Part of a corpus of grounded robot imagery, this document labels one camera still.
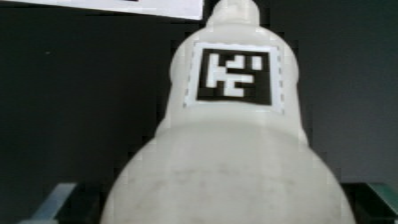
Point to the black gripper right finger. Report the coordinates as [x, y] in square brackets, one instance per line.
[373, 201]

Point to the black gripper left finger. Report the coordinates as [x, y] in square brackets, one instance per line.
[71, 205]

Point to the white marker sheet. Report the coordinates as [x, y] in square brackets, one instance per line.
[171, 8]

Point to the white lamp bulb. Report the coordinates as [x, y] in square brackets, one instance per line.
[226, 171]

